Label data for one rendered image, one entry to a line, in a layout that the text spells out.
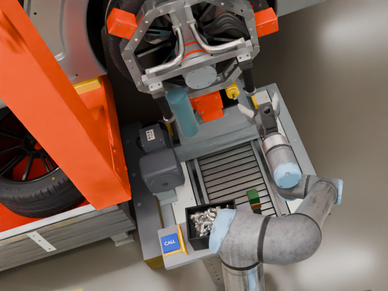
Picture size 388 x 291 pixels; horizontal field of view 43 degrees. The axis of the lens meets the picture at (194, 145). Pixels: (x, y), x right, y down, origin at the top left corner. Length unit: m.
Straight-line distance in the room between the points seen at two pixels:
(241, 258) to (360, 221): 1.32
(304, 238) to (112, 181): 0.96
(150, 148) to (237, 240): 1.22
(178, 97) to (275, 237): 1.00
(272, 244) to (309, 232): 0.10
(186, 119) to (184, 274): 0.78
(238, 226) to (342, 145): 1.56
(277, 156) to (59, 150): 0.75
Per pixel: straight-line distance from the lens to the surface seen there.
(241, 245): 1.23
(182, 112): 2.10
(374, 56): 3.11
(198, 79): 1.95
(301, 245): 1.24
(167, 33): 2.10
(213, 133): 2.57
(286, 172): 1.66
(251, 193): 1.85
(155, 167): 2.30
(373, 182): 2.62
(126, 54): 1.99
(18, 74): 1.52
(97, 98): 2.28
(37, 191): 2.36
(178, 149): 2.64
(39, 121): 1.67
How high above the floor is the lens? 2.29
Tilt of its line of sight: 54 degrees down
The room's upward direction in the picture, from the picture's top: 22 degrees counter-clockwise
